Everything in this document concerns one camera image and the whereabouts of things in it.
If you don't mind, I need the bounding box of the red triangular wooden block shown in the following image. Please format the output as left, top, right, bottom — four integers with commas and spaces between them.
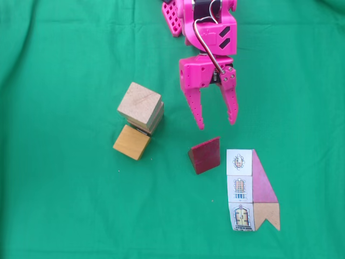
188, 137, 222, 175

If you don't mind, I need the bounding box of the wooden block with balcony window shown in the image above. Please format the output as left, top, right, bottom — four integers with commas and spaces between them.
128, 101, 164, 134

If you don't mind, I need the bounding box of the wooden block with door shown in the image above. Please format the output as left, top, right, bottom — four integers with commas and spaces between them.
133, 118, 162, 136

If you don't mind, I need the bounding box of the wooden block with oval window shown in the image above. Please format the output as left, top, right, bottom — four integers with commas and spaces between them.
117, 82, 162, 128

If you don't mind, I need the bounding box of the yellow notched wooden block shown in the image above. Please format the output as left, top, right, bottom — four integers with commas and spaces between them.
112, 124, 151, 162

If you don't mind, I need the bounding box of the white red black servo cable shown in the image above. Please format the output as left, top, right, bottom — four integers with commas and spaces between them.
209, 0, 222, 18
192, 16, 226, 74

